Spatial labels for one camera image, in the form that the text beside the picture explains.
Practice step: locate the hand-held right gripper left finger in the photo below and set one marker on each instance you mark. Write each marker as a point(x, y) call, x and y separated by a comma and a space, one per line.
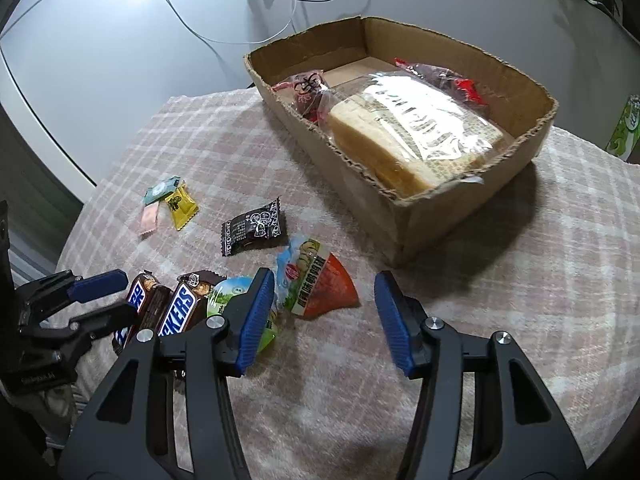
point(255, 320)

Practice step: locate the brown chocolate bar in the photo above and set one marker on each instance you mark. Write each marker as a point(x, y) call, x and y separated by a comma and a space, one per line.
point(145, 305)
point(182, 305)

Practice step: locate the green jelly cup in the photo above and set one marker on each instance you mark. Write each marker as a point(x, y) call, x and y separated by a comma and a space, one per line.
point(227, 292)

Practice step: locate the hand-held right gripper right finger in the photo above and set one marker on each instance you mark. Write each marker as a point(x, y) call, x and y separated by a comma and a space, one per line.
point(395, 330)

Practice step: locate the brown cardboard box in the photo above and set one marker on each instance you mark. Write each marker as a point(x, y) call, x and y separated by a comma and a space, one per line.
point(350, 170)

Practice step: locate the packaged sliced bread loaf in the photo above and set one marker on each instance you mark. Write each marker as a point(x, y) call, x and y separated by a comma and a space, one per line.
point(400, 125)

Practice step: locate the pink plaid tablecloth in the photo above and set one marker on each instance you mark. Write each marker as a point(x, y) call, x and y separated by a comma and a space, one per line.
point(325, 390)

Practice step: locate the orange triangular snack packet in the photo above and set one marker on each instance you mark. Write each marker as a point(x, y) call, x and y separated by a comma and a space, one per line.
point(325, 285)

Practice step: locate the dark red snack packet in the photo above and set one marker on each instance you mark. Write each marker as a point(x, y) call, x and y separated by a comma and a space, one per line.
point(440, 77)
point(305, 92)

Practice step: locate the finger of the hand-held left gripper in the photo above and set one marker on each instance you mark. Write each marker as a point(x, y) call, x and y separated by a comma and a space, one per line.
point(100, 282)
point(107, 317)

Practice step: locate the green drink carton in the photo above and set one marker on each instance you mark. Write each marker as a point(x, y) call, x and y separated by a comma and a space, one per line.
point(625, 130)

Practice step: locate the teal candy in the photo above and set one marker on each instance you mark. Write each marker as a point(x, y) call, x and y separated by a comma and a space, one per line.
point(159, 191)

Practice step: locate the black snack packet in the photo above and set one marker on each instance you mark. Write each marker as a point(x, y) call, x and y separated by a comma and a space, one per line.
point(252, 227)

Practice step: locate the pink candy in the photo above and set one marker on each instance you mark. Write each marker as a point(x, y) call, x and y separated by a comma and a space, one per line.
point(149, 220)

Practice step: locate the yellow candy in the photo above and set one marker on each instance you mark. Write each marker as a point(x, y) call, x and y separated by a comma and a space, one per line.
point(180, 205)

